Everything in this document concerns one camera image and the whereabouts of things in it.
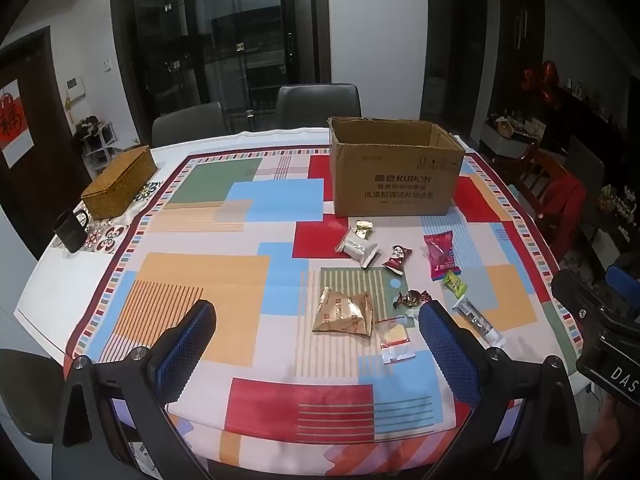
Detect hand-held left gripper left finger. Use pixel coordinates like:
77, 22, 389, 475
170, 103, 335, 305
51, 299, 217, 480

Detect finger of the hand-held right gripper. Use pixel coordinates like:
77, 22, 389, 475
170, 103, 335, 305
606, 264, 640, 311
551, 269, 619, 333

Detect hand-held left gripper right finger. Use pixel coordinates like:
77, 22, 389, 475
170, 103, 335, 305
417, 300, 586, 480

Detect white black stick packet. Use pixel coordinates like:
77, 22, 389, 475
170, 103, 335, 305
452, 296, 507, 347

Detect clear yellow snack packet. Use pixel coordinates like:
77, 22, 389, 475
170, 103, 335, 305
372, 315, 417, 363

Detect brown round twisted candy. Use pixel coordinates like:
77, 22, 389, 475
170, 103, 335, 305
392, 287, 432, 311

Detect green candy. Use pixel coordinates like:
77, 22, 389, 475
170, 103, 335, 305
442, 270, 468, 297

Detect pink snack packet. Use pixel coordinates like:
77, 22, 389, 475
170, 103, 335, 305
422, 230, 458, 282

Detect dark red snack packet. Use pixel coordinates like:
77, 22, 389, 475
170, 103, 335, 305
382, 245, 413, 276

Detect gold brown snack packet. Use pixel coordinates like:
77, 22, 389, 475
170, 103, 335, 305
312, 286, 375, 337

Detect white snack packet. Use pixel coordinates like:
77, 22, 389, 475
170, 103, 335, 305
334, 227, 382, 268

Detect brown cardboard box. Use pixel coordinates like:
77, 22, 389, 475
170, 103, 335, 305
327, 116, 467, 217

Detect colourful geometric tablecloth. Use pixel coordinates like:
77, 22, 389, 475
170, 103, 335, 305
62, 147, 583, 480

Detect red cloth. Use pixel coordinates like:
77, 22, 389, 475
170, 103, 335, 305
542, 172, 587, 256

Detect floral tile table runner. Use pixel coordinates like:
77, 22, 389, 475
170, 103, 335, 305
50, 180, 168, 256

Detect red wooden chair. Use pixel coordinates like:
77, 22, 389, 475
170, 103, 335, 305
510, 142, 588, 261

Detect black mug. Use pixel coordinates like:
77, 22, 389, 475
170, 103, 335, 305
53, 208, 91, 254

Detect white low cabinet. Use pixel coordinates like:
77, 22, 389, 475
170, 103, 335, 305
480, 120, 546, 158

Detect woven brown basket box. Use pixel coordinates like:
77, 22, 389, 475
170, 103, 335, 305
81, 145, 156, 221

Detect red foil balloons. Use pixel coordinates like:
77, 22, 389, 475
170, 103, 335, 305
522, 60, 563, 108

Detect white cube shelf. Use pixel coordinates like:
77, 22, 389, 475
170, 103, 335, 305
75, 116, 118, 176

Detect small grey dining chair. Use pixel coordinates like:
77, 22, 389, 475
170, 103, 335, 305
151, 101, 231, 147

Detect brown wooden door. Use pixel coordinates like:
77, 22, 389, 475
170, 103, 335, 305
0, 27, 81, 261

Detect dark tall cabinet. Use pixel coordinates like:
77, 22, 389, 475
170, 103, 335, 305
498, 0, 546, 126

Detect dark doorway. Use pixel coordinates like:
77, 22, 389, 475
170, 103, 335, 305
450, 0, 488, 141

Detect wide grey dining chair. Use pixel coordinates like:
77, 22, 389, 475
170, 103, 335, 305
275, 84, 362, 130

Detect red white door poster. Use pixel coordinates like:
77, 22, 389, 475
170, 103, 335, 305
0, 79, 35, 168

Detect black glass sliding door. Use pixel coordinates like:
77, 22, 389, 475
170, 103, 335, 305
110, 0, 333, 136

